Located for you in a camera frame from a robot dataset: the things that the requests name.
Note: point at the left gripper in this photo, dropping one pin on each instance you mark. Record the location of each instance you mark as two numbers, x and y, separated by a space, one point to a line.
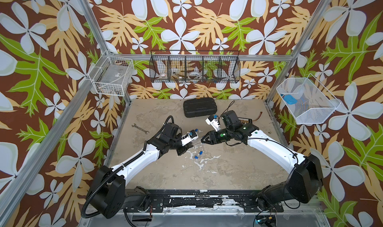
183 148

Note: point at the white wire basket left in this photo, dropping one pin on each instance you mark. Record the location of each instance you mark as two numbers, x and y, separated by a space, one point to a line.
111 75

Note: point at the black plastic case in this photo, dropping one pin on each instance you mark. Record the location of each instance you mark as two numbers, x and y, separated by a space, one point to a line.
199 107

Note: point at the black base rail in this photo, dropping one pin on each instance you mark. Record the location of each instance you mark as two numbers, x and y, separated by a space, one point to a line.
157 201

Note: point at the black wire basket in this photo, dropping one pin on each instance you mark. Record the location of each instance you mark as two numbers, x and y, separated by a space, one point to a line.
194 66

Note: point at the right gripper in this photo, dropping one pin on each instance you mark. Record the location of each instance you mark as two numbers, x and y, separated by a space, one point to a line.
211 137

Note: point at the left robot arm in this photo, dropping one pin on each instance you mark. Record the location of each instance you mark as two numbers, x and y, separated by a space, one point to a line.
108 194

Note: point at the battery charging board with wires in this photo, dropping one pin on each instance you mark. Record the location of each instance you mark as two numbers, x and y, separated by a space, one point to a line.
249 120

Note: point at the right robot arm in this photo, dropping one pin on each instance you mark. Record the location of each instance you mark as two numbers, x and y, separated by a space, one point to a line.
305 178

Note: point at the blue object in basket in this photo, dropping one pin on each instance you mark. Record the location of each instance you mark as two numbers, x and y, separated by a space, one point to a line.
289 99

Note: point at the white mesh basket right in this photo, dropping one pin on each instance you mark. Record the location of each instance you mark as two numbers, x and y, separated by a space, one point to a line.
315 102

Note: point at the small steel wrench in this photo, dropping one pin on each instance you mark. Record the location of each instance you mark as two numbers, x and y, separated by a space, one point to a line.
139 128

